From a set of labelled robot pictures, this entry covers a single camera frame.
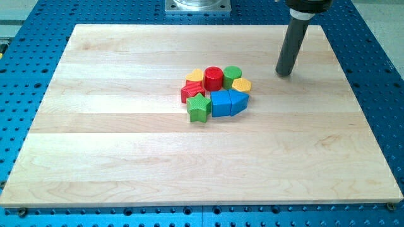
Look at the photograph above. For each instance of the green star block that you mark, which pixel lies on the green star block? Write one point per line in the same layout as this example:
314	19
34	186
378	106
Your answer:
198	108

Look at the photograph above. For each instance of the yellow heart block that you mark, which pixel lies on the yellow heart block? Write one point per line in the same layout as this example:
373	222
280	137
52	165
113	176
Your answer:
197	75

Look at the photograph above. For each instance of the blue perforated table plate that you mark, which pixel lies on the blue perforated table plate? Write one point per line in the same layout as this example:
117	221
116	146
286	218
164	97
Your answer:
364	35

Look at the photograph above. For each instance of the wooden board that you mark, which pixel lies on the wooden board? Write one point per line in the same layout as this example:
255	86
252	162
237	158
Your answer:
112	130

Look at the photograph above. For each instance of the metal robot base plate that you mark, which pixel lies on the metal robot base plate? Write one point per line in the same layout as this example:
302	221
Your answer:
180	6

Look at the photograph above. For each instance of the green cylinder block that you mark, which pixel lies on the green cylinder block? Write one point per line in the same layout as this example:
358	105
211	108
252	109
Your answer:
230	73

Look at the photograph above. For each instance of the blue pentagon block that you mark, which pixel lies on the blue pentagon block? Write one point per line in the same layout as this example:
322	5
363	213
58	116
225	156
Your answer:
239	101

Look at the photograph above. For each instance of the red star block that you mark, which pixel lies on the red star block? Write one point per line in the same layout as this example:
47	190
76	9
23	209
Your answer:
191	89

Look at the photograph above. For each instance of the red cylinder block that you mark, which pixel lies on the red cylinder block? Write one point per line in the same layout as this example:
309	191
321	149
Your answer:
213	78

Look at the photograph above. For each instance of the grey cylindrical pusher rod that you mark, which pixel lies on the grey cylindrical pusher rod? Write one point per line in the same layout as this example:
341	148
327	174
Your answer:
294	36

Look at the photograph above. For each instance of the blue cube block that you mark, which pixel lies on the blue cube block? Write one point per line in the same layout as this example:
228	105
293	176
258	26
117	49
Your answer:
221	103

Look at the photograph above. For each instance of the black robot arm flange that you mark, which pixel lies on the black robot arm flange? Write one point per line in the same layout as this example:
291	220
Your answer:
309	6

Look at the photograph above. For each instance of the yellow hexagon block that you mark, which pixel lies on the yellow hexagon block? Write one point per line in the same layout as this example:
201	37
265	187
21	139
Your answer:
242	85

